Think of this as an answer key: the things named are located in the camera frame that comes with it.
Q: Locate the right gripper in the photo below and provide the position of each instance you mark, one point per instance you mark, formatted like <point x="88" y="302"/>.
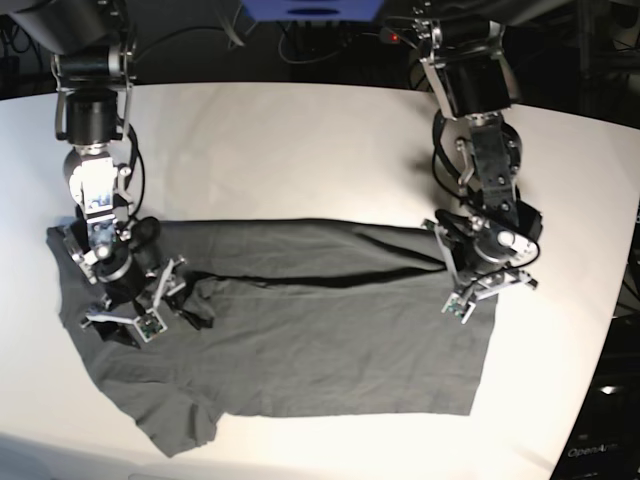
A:
<point x="130" y="296"/>

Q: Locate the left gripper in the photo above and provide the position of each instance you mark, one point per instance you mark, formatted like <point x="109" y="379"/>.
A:
<point x="490" y="284"/>

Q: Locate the dark grey T-shirt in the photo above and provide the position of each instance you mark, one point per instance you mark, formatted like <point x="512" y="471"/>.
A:
<point x="311" y="318"/>

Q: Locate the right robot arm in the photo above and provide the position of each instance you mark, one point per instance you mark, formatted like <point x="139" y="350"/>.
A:
<point x="92" y="46"/>

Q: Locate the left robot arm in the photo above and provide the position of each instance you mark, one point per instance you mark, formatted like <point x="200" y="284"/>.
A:
<point x="459" y="46"/>

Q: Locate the black OpenArm case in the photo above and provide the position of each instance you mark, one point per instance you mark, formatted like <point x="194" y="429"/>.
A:
<point x="604" y="442"/>

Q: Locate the black power strip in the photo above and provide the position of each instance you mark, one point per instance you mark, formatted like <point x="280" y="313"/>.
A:
<point x="392" y="37"/>

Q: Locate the blue box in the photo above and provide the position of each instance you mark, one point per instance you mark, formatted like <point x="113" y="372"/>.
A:
<point x="311" y="10"/>

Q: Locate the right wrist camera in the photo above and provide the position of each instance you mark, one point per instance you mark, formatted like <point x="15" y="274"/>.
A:
<point x="149" y="325"/>

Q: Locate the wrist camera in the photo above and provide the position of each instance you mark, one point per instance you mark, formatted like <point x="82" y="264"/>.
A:
<point x="459" y="308"/>
<point x="149" y="325"/>

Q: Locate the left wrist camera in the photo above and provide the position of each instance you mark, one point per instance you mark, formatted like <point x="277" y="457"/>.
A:
<point x="459" y="308"/>

